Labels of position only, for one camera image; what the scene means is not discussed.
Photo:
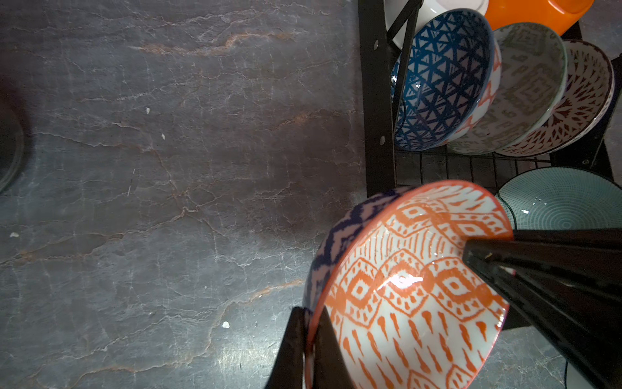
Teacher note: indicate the orange plastic bowl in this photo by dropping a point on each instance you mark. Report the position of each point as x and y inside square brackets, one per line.
[558, 15]

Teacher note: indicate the patterned bowl stack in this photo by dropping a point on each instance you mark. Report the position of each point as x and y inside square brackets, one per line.
[405, 309]

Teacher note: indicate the white ceramic bowl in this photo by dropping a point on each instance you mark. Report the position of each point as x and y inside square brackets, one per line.
[431, 9]

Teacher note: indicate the black wire dish rack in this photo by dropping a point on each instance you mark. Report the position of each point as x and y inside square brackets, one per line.
[382, 87]

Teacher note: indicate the blue triangle pattern bowl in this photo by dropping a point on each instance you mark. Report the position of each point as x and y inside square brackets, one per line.
[448, 69]

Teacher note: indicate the red white sunburst bowl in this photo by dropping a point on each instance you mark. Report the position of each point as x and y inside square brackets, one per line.
[589, 91]

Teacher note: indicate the mint concentric line bowl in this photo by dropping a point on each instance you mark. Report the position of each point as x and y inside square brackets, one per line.
[561, 198]

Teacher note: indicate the yellow-green pen cup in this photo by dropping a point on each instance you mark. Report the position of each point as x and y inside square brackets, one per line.
[12, 145]

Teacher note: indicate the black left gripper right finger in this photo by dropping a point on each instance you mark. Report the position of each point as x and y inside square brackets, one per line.
[329, 366]

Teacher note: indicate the green geometric pattern bowl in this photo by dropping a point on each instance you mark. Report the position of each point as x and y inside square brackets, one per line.
[533, 80]

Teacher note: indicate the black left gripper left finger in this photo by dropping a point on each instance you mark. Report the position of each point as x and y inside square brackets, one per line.
[287, 372]

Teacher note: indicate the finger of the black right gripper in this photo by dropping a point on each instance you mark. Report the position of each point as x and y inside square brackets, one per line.
[602, 239]
[570, 294]

